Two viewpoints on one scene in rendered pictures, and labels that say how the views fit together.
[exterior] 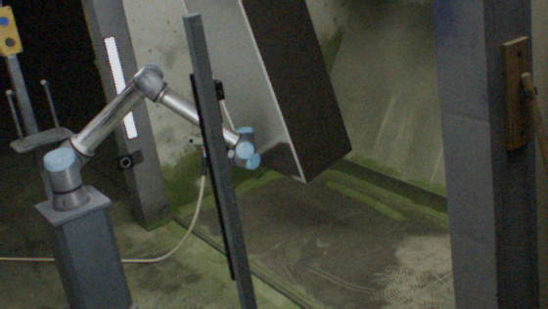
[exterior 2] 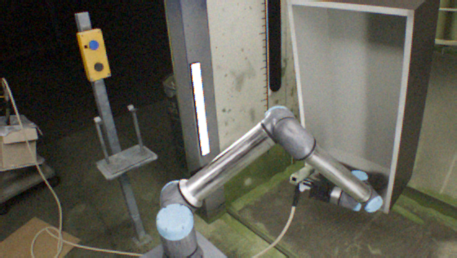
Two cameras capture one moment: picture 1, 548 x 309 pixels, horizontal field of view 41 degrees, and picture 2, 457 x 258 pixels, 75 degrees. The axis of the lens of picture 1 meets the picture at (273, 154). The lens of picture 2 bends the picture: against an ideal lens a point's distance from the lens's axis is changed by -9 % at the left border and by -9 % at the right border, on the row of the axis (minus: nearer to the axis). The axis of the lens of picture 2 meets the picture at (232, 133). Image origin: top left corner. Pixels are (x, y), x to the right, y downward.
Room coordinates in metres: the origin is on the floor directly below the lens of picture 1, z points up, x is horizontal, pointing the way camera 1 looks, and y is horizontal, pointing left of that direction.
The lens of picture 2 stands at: (2.44, 0.94, 1.81)
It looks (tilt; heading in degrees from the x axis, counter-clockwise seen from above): 29 degrees down; 351
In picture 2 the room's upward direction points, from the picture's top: 4 degrees counter-clockwise
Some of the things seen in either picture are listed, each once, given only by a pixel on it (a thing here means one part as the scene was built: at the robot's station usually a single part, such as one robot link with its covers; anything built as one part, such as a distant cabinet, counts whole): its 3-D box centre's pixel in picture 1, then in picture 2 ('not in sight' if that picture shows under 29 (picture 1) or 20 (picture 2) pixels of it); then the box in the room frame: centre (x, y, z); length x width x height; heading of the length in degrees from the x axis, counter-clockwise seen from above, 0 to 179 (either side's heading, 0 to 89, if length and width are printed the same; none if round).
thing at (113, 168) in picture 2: (33, 112); (121, 137); (4.12, 1.31, 0.95); 0.26 x 0.15 x 0.32; 120
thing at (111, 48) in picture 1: (120, 88); (200, 111); (4.31, 0.83, 0.96); 0.06 x 0.02 x 0.63; 120
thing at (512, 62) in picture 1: (517, 94); not in sight; (1.85, -0.66, 1.40); 0.09 x 0.02 x 0.29; 120
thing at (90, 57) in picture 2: (5, 31); (94, 55); (4.21, 1.37, 1.42); 0.12 x 0.06 x 0.26; 120
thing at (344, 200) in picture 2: (247, 158); (351, 199); (3.59, 0.14, 0.66); 0.12 x 0.09 x 0.10; 47
